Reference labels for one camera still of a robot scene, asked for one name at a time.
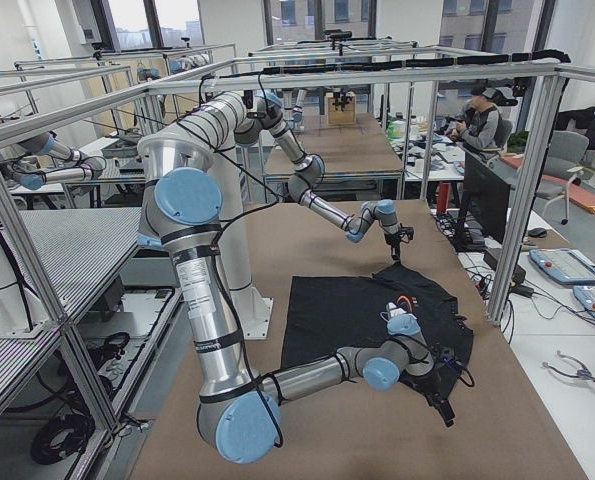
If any grey office chair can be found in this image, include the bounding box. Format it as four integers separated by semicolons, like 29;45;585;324
536;130;589;225

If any reacher grabber tool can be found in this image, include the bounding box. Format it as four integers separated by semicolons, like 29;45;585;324
542;350;595;384

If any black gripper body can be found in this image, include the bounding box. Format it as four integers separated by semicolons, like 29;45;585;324
422;347;464;406
384;224;414;246

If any black Huawei monitor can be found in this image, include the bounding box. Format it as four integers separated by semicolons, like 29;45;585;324
452;153;511;252

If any black t-shirt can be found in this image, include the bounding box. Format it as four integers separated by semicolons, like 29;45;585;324
281;264;473;369

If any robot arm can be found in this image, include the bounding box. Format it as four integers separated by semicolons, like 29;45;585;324
138;165;455;464
173;89;414;262

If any person wearing VR headset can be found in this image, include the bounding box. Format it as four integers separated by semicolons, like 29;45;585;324
447;87;501;161

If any aluminium frame post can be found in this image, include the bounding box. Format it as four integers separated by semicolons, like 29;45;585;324
487;76;566;327

